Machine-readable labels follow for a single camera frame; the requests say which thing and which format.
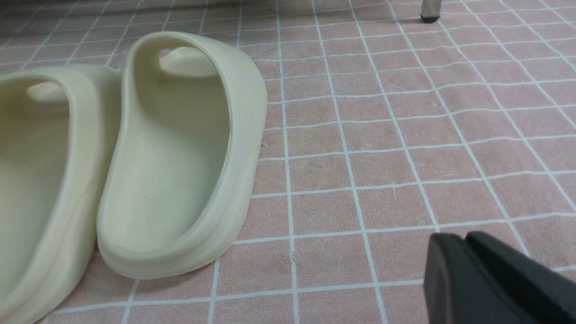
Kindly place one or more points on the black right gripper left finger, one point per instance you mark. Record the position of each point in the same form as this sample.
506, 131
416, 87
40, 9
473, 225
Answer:
459, 290

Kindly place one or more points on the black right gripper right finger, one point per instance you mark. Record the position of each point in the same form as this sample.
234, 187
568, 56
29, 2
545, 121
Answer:
545, 295

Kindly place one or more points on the stainless steel shoe rack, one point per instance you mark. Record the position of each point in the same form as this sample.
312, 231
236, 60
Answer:
430, 11

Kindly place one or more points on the pink checkered table cloth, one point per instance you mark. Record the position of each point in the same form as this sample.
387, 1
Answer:
380, 131

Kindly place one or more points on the right cream foam slide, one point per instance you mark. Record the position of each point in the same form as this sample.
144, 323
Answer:
181, 177

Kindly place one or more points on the cream foam slide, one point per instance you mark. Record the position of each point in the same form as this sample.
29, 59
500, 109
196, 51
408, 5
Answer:
58, 129
181, 177

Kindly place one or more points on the left cream foam slide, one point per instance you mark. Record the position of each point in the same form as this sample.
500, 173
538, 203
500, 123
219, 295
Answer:
58, 129

